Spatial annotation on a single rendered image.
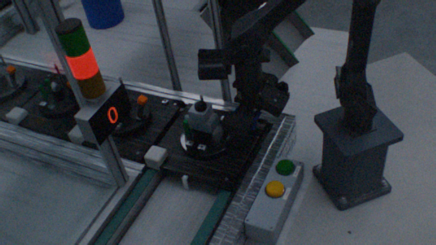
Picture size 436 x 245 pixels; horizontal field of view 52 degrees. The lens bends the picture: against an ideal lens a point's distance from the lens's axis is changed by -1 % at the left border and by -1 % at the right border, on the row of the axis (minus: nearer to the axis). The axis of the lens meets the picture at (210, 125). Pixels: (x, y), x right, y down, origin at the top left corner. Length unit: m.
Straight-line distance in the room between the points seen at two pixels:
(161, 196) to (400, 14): 2.71
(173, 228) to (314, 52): 0.84
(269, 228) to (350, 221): 0.23
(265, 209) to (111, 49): 1.03
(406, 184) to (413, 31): 2.24
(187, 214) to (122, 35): 0.99
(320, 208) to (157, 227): 0.40
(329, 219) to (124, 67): 0.94
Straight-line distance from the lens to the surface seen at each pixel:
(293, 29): 1.45
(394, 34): 3.34
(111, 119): 0.96
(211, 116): 1.12
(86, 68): 0.88
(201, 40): 1.76
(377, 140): 1.05
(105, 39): 1.90
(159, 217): 1.12
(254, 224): 1.02
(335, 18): 3.48
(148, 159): 1.15
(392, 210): 1.18
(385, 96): 1.47
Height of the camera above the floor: 1.80
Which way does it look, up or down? 43 degrees down
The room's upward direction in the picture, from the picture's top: 11 degrees counter-clockwise
